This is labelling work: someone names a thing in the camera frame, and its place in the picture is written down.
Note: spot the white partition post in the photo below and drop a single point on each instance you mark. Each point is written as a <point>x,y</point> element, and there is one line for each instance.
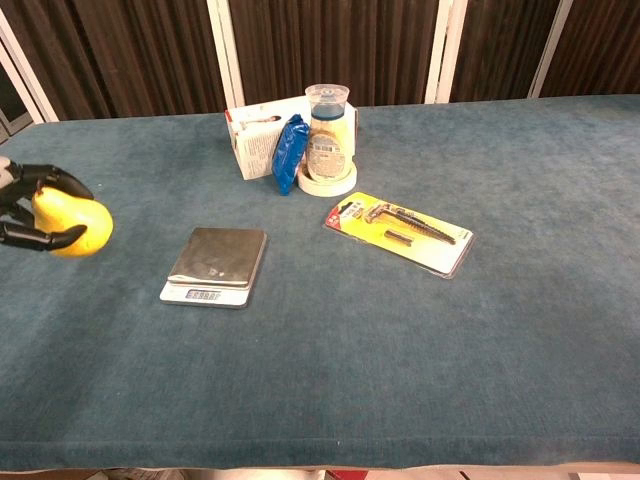
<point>225,50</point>
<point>550,50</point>
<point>30,80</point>
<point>445,50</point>

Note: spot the blue plastic packet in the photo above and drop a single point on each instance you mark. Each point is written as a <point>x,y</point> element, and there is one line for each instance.
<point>290,155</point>

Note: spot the dark slatted partition panel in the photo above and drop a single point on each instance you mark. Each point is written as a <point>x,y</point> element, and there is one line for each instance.
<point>500,50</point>
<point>135,55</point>
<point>340,45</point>
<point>605,45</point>

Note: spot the cream masking tape roll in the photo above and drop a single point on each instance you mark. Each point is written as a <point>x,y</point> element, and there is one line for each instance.
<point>325,187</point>

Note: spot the blue table cloth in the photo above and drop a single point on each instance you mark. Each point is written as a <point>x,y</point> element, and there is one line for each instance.
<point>400,350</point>

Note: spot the white cardboard product box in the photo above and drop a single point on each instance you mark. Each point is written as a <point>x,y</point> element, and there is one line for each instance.
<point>255,145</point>

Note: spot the yellow razor blister pack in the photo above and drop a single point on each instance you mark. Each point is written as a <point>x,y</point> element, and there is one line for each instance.
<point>400,235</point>

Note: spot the clear plastic jar blue lid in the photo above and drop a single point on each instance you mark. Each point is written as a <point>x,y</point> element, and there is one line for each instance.
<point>327,135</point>

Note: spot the yellow apple-shaped object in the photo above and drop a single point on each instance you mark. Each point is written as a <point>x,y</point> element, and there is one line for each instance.
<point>82,220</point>

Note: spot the small digital kitchen scale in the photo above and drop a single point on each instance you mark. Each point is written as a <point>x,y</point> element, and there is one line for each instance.
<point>215,255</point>

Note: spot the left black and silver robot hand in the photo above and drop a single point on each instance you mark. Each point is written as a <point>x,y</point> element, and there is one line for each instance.
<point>60,177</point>

